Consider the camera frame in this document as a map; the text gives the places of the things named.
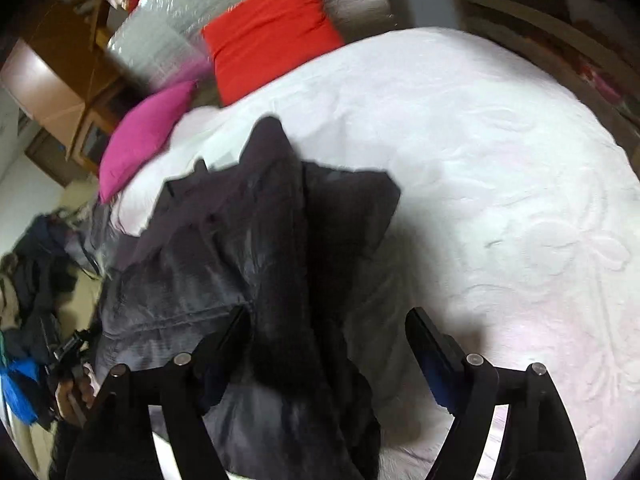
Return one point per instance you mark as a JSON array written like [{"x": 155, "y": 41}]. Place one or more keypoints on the pile of dark clothes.
[{"x": 35, "y": 270}]

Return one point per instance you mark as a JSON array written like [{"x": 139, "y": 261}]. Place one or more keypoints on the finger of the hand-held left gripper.
[{"x": 77, "y": 344}]

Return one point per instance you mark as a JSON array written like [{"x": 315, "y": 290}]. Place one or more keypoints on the wooden cabinet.
[{"x": 50, "y": 85}]

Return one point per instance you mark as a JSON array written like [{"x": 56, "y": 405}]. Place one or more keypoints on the wooden shelf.
[{"x": 550, "y": 25}]

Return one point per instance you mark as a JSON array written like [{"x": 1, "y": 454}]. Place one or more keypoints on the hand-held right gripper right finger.
[{"x": 435, "y": 360}]

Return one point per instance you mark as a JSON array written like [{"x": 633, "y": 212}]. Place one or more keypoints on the red pillow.
[{"x": 270, "y": 30}]

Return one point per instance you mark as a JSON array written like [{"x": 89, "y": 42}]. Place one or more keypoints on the person's left hand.
[{"x": 75, "y": 400}]

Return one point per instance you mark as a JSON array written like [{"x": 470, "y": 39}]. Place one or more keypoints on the white textured blanket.
[{"x": 500, "y": 185}]

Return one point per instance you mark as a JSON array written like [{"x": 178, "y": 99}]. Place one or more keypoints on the bright blue cloth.
[{"x": 20, "y": 390}]

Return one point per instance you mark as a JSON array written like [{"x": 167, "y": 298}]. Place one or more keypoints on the silver insulation mat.
[{"x": 160, "y": 45}]

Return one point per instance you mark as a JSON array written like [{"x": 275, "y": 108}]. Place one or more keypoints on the pink pillow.
[{"x": 140, "y": 140}]

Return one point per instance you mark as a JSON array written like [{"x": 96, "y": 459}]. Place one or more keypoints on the black quilted jacket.
[{"x": 225, "y": 240}]

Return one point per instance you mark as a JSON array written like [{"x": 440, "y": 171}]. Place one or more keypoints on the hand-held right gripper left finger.
[{"x": 227, "y": 347}]

